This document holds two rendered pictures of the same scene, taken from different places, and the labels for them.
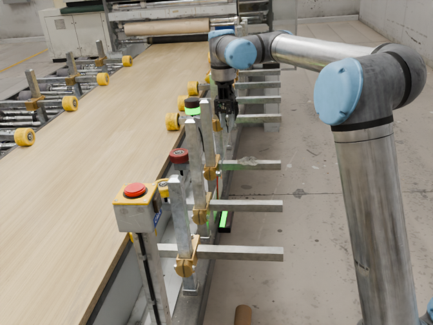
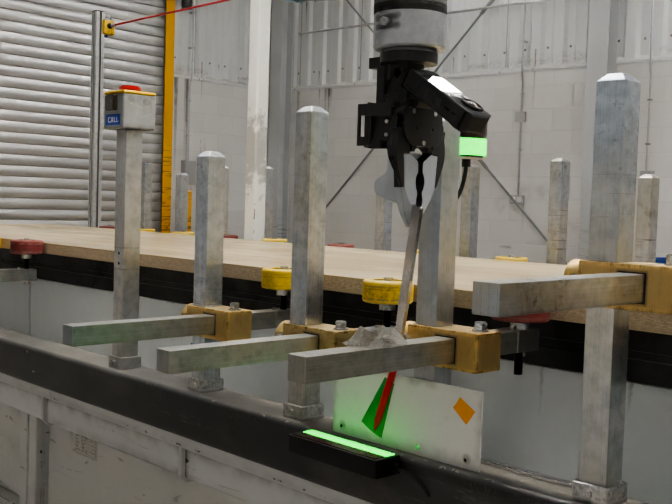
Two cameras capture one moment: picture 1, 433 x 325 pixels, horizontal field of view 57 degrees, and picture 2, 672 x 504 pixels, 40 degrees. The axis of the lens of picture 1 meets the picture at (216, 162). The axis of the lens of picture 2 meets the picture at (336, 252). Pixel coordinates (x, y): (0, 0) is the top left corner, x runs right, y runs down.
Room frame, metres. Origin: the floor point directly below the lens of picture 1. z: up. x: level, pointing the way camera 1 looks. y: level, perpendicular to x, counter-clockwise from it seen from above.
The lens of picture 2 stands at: (1.99, -1.04, 1.03)
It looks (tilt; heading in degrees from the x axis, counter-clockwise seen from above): 3 degrees down; 126
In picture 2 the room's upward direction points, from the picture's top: 2 degrees clockwise
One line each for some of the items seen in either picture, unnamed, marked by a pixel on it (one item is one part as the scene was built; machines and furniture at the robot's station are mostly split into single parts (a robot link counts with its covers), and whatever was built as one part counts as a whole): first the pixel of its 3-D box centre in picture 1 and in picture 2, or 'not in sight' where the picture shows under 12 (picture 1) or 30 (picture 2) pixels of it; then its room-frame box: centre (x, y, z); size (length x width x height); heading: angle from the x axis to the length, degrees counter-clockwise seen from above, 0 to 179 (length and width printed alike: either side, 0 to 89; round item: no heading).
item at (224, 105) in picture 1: (225, 96); (402, 103); (1.37, -0.05, 1.15); 0.09 x 0.08 x 0.12; 170
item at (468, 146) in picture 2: (192, 109); (463, 147); (1.40, 0.07, 1.11); 0.06 x 0.06 x 0.02
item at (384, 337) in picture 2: (247, 158); (380, 334); (1.40, -0.13, 0.87); 0.09 x 0.07 x 0.02; 80
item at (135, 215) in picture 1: (138, 209); (129, 112); (0.64, 0.16, 1.18); 0.07 x 0.07 x 0.08; 80
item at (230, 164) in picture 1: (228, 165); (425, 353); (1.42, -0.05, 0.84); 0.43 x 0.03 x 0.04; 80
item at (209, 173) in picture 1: (211, 167); (448, 345); (1.41, 0.02, 0.85); 0.13 x 0.06 x 0.05; 170
